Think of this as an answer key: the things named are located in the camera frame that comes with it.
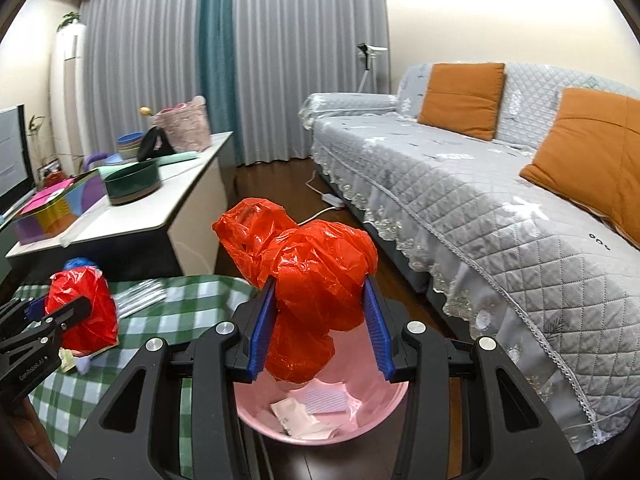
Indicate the small red plastic bag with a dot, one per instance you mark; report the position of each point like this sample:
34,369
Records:
97,332

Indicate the purple plastic watering can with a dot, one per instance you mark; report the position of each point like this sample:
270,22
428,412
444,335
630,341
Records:
97,161

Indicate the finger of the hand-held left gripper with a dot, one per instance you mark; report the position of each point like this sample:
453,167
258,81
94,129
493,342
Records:
32,308
70,312

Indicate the green panda print packet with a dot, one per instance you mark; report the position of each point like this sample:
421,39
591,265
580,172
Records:
67,361

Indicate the pink striped wrapper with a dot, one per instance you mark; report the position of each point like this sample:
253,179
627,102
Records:
325,397

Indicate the black bag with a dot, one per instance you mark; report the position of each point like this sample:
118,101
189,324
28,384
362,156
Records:
152,145

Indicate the pink woven basket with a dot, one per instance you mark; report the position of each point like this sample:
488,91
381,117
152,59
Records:
185,125

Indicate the blue plastic bag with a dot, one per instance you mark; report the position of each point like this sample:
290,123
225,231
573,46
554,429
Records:
80,264

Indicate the stack of plastic bowls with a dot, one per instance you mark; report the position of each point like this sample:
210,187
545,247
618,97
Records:
131,146

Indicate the photo frame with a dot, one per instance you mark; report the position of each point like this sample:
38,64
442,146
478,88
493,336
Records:
51,165

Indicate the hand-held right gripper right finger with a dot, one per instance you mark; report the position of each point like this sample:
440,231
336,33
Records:
377,332

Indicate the white standing air conditioner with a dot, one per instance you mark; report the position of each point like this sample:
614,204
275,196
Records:
67,90

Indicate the television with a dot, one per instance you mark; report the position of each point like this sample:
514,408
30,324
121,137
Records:
12,155

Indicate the dark green round tin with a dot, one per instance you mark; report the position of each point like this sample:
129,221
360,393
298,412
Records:
132,185

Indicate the green trailing plant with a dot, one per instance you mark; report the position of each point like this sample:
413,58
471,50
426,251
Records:
69,20

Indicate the yellow artificial flower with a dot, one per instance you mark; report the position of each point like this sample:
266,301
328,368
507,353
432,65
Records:
145,109

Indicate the grey quilted sofa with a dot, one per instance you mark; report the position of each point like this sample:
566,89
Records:
450,185

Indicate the pale green board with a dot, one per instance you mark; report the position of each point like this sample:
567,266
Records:
172,161

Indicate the green checked tablecloth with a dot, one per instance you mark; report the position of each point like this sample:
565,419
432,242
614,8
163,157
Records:
165,312

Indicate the thin stemmed potted plant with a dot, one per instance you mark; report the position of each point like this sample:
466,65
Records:
37,132

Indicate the white paper scrap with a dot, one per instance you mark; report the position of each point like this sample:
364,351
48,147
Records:
300,422

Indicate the red brown ornament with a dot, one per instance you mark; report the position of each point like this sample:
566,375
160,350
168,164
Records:
55,179

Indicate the large red plastic bag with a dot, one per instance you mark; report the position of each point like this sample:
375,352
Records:
320,270

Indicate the grey curtain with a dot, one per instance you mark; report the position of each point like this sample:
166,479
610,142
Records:
145,50
310,35

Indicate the teal curtain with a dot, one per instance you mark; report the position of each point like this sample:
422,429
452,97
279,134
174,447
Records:
220,60

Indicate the clear plastic bags pile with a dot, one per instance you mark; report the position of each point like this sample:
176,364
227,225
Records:
140,294

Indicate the white power strip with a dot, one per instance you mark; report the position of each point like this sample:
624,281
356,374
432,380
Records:
332,200

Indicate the colourful gift box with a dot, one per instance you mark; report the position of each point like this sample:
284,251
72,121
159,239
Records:
45,205

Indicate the pink plastic bin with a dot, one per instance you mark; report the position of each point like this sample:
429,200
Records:
382,400

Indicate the orange cushion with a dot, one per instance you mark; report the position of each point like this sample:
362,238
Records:
462,100
595,160

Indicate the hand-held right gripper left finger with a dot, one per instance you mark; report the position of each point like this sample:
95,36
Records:
262,332

